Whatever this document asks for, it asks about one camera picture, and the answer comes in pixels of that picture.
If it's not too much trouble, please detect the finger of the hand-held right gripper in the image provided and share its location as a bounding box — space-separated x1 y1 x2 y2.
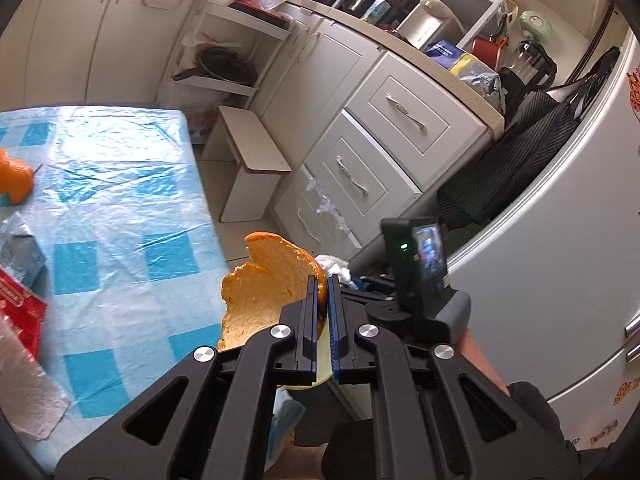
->
357 272 398 292
341 290 397 311

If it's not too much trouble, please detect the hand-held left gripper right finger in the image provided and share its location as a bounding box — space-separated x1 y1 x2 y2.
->
327 274 583 480

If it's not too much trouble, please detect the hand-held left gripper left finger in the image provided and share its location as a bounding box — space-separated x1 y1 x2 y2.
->
54 276 321 480

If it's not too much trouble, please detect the white tissue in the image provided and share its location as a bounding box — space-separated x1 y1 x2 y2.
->
314 254 357 287

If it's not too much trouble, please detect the wide notched orange peel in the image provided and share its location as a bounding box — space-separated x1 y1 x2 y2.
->
217 231 328 353

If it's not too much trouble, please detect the tall curled orange peel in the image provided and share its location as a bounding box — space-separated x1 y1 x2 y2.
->
0 149 37 206

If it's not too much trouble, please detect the person's right forearm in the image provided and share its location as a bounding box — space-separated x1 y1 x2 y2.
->
457 332 583 466

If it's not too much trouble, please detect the person's leg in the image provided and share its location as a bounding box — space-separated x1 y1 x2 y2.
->
262 417 377 480

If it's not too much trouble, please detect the white refrigerator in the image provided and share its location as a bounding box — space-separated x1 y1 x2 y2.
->
444 25 640 461

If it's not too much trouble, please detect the dark striped cloth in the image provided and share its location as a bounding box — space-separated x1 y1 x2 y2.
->
436 87 586 227

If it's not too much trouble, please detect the white drawer cabinet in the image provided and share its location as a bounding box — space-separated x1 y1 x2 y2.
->
249 0 506 281

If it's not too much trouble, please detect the white wooden stool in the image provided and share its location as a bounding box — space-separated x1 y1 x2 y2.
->
201 105 293 224

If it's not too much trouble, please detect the silver yellow packet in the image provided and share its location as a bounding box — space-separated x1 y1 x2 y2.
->
446 54 502 113

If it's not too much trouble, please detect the blue checked plastic tablecloth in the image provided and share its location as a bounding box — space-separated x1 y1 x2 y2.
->
0 104 281 478

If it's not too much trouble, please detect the blue packet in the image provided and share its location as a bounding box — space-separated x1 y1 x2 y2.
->
424 39 473 68

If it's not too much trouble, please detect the red cup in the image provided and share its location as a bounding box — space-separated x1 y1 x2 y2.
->
470 35 502 72

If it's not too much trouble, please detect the glass coffee jug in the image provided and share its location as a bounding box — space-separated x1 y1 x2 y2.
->
499 40 558 111

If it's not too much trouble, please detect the white kitchen appliance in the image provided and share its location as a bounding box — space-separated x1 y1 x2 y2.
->
397 0 467 47

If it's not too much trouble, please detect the black cloth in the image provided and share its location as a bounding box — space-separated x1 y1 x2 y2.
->
547 46 621 121

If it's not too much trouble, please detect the teal box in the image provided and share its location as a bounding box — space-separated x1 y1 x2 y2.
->
361 0 392 24

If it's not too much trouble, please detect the white open shelf unit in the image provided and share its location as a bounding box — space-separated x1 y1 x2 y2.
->
327 0 507 66

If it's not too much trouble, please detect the black frying pan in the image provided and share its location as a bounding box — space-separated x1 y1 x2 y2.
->
172 44 259 87

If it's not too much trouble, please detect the pale green round appliance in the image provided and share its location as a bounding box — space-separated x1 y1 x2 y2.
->
517 9 552 43

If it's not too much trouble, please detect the white shelf rack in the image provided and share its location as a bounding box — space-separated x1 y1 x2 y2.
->
157 0 293 111

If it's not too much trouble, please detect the red snack packet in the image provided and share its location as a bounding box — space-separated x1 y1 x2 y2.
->
0 266 49 361

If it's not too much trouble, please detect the dark red tray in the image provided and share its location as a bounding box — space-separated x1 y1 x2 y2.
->
229 0 292 31

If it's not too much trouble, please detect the silver foil packet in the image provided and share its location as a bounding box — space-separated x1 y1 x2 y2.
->
0 211 47 292

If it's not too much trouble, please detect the white tall cabinet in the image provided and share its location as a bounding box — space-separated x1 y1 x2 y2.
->
0 0 213 111

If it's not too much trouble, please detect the clear plastic wrap on handle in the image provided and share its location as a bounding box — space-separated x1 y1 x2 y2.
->
304 176 352 234

